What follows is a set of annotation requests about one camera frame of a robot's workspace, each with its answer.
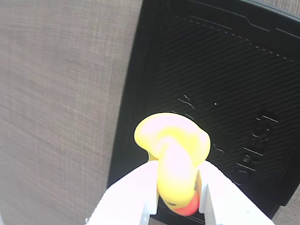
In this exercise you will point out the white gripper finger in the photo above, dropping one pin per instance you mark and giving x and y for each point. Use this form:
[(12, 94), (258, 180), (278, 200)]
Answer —
[(225, 199), (126, 199)]

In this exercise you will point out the yellow rubber duck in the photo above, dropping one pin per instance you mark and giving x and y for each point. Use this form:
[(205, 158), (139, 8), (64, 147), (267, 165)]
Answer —
[(174, 152)]

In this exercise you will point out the black plastic case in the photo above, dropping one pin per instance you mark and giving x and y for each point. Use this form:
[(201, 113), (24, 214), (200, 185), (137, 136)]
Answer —
[(211, 82)]

